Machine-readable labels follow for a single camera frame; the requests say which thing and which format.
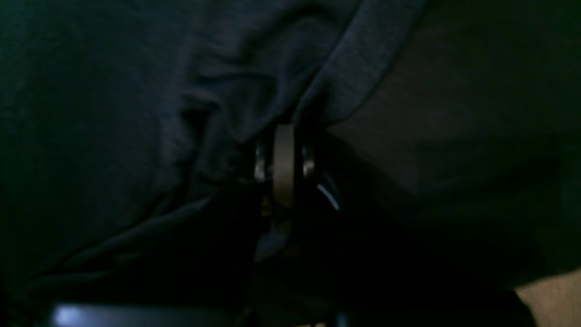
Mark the dark grey T-shirt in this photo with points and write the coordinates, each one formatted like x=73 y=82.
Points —
x=122 y=118

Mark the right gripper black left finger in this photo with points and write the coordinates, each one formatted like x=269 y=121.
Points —
x=188 y=263

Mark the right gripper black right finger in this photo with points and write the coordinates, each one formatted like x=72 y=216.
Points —
x=376 y=273

